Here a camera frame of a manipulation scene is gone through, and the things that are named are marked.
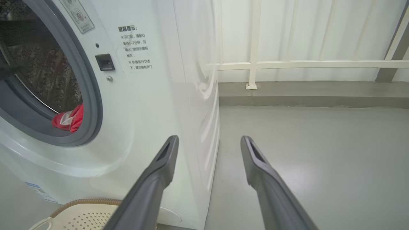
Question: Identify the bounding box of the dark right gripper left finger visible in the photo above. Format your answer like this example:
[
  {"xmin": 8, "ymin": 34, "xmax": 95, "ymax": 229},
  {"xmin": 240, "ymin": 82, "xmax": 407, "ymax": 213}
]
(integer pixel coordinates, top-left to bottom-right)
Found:
[{"xmin": 103, "ymin": 135, "xmax": 179, "ymax": 230}]

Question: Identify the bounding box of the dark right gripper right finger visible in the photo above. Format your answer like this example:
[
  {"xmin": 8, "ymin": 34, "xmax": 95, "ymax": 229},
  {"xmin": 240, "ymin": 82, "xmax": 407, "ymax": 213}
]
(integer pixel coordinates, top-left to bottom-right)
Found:
[{"xmin": 240, "ymin": 135, "xmax": 319, "ymax": 230}]

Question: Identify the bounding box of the red garment with white trim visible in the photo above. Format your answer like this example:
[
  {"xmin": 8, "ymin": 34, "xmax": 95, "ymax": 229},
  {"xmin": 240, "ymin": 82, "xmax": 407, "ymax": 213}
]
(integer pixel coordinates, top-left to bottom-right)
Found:
[{"xmin": 52, "ymin": 103, "xmax": 84, "ymax": 134}]

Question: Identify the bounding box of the cream perforated laundry basket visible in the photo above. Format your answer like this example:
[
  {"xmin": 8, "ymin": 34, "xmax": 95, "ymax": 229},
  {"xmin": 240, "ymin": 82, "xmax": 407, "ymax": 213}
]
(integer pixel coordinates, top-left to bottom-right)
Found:
[{"xmin": 29, "ymin": 198, "xmax": 123, "ymax": 230}]

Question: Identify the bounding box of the white washing machine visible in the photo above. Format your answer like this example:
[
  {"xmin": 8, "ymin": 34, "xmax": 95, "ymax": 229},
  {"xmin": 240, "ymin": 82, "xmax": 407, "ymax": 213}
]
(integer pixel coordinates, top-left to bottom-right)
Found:
[{"xmin": 0, "ymin": 0, "xmax": 221, "ymax": 230}]

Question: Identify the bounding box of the grey rubber door gasket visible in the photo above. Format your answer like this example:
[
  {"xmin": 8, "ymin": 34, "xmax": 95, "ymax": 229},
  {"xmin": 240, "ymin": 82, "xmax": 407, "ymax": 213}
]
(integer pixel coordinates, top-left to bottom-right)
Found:
[{"xmin": 0, "ymin": 0, "xmax": 103, "ymax": 147}]

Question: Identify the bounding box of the black door latch socket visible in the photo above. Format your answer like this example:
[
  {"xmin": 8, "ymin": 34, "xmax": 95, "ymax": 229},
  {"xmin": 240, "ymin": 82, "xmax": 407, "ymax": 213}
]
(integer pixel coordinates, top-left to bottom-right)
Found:
[{"xmin": 95, "ymin": 54, "xmax": 115, "ymax": 71}]

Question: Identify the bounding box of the round white filter cover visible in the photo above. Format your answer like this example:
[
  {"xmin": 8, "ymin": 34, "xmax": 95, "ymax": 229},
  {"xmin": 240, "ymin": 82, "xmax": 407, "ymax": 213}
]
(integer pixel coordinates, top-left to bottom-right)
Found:
[{"xmin": 158, "ymin": 207, "xmax": 182, "ymax": 226}]

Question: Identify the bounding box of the blue energy label sticker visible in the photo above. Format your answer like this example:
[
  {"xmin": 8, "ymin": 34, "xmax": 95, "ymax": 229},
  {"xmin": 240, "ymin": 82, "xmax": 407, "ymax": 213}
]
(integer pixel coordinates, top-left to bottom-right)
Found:
[{"xmin": 25, "ymin": 182, "xmax": 59, "ymax": 204}]

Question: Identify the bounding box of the white metal railing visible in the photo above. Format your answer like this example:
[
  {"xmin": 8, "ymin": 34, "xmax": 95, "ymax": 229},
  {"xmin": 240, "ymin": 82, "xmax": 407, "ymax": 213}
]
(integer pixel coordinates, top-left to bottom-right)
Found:
[{"xmin": 214, "ymin": 0, "xmax": 409, "ymax": 90}]

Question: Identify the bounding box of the printed text notice sticker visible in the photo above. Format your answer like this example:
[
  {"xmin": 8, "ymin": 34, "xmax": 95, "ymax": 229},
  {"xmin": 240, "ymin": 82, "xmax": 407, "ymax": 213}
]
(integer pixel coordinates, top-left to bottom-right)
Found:
[{"xmin": 118, "ymin": 25, "xmax": 153, "ymax": 71}]

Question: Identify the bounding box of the steel perforated drum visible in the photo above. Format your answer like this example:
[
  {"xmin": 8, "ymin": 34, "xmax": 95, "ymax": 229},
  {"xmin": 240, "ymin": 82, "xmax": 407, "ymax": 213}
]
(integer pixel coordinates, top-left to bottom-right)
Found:
[{"xmin": 0, "ymin": 0, "xmax": 83, "ymax": 114}]

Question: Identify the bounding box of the grey warning sticker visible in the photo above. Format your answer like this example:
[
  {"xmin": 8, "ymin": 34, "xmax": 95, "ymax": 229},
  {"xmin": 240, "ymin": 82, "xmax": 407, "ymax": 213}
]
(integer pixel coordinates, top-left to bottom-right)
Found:
[{"xmin": 59, "ymin": 0, "xmax": 95, "ymax": 34}]

